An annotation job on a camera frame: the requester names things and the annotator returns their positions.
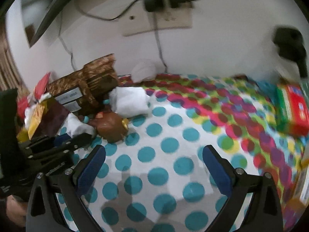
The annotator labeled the black adapter cable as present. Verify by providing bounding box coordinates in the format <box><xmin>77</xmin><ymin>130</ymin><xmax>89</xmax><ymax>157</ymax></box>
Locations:
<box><xmin>153</xmin><ymin>11</ymin><xmax>169</xmax><ymax>73</ymax></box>

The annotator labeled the person's left hand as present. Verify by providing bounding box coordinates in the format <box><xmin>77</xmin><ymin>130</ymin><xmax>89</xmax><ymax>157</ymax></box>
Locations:
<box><xmin>6</xmin><ymin>194</ymin><xmax>28</xmax><ymax>228</ymax></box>

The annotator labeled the yellow medicine box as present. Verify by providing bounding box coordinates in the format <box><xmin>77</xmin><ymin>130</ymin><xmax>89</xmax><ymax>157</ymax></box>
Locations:
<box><xmin>290</xmin><ymin>167</ymin><xmax>309</xmax><ymax>208</ymax></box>

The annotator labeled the black plug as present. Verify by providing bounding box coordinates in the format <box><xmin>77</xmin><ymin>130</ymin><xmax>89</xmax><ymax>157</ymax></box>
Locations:
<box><xmin>169</xmin><ymin>0</ymin><xmax>194</xmax><ymax>8</ymax></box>

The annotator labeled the beige wall socket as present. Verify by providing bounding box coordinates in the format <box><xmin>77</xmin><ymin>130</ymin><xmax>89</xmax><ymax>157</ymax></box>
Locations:
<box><xmin>122</xmin><ymin>0</ymin><xmax>194</xmax><ymax>37</ymax></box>

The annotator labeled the polka dot tablecloth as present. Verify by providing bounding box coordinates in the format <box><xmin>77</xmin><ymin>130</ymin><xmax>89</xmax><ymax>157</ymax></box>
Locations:
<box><xmin>55</xmin><ymin>74</ymin><xmax>309</xmax><ymax>232</ymax></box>

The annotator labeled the red and green medicine box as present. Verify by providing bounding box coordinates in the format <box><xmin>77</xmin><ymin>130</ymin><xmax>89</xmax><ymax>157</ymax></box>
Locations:
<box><xmin>275</xmin><ymin>84</ymin><xmax>309</xmax><ymax>136</ymax></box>

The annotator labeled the black clamp mount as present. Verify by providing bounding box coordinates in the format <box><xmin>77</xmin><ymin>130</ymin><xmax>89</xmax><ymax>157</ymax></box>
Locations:
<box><xmin>273</xmin><ymin>25</ymin><xmax>309</xmax><ymax>78</ymax></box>

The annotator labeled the brown patterned gift bag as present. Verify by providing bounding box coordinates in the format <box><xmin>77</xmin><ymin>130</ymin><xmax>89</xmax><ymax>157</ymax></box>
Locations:
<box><xmin>83</xmin><ymin>54</ymin><xmax>119</xmax><ymax>102</ymax></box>

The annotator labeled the purple box with gold lining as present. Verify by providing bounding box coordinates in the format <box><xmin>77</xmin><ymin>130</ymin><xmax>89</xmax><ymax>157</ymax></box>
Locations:
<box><xmin>17</xmin><ymin>99</ymin><xmax>70</xmax><ymax>142</ymax></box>

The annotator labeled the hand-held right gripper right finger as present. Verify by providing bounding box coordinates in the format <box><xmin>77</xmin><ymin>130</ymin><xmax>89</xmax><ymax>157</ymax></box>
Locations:
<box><xmin>202</xmin><ymin>144</ymin><xmax>283</xmax><ymax>232</ymax></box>

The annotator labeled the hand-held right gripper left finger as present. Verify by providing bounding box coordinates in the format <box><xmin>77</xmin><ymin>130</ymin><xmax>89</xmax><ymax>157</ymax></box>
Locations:
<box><xmin>26</xmin><ymin>144</ymin><xmax>107</xmax><ymax>232</ymax></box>

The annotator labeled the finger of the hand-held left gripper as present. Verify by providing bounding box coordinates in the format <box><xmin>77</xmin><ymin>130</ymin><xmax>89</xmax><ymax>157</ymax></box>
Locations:
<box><xmin>48</xmin><ymin>132</ymin><xmax>96</xmax><ymax>155</ymax></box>
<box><xmin>18</xmin><ymin>136</ymin><xmax>56</xmax><ymax>154</ymax></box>

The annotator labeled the dark monitor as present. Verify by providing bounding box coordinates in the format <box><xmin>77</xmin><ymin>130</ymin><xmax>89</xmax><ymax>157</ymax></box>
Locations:
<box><xmin>20</xmin><ymin>0</ymin><xmax>94</xmax><ymax>47</ymax></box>

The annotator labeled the red bag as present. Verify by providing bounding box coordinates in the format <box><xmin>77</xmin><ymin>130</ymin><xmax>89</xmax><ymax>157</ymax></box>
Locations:
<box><xmin>17</xmin><ymin>72</ymin><xmax>52</xmax><ymax>116</ymax></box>

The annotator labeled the brown patterned box white label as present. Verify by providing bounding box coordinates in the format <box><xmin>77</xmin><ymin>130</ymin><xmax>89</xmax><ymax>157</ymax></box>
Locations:
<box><xmin>47</xmin><ymin>74</ymin><xmax>102</xmax><ymax>115</ymax></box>

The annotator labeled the white cloth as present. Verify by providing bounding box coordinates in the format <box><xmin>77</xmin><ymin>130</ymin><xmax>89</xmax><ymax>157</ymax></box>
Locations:
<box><xmin>132</xmin><ymin>61</ymin><xmax>157</xmax><ymax>83</ymax></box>

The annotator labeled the black monitor cable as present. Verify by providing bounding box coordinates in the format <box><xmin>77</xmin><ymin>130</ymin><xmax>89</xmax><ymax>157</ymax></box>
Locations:
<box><xmin>79</xmin><ymin>0</ymin><xmax>145</xmax><ymax>21</ymax></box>

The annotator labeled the brown ribbed wooden panel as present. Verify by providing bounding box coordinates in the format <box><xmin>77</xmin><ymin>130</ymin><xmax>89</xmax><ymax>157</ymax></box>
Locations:
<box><xmin>0</xmin><ymin>26</ymin><xmax>25</xmax><ymax>92</ymax></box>

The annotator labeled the brown chocolate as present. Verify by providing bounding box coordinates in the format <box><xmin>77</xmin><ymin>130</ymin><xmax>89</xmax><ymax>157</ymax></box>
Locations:
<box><xmin>94</xmin><ymin>112</ymin><xmax>129</xmax><ymax>143</ymax></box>

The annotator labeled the white tissue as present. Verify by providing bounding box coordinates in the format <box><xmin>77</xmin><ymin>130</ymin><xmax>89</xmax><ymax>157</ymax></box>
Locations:
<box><xmin>110</xmin><ymin>86</ymin><xmax>151</xmax><ymax>118</ymax></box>

